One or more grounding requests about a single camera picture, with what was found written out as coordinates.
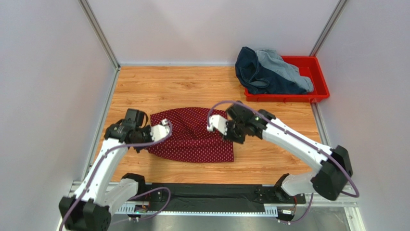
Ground red polka dot skirt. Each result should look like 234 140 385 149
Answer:
147 107 234 163

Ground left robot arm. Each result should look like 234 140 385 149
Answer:
59 109 152 231

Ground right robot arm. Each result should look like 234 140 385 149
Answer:
220 102 353 201

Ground dark blue denim skirt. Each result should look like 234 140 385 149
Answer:
235 47 308 95

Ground light blue denim skirt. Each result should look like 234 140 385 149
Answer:
256 49 314 93

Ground red plastic bin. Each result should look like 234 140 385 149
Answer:
244 56 330 103

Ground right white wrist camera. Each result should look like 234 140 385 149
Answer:
207 115 228 135

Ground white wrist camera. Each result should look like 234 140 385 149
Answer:
150 119 171 142
207 115 228 135

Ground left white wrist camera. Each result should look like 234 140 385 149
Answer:
150 119 171 142

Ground aluminium frame rail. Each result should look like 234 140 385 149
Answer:
56 180 366 231

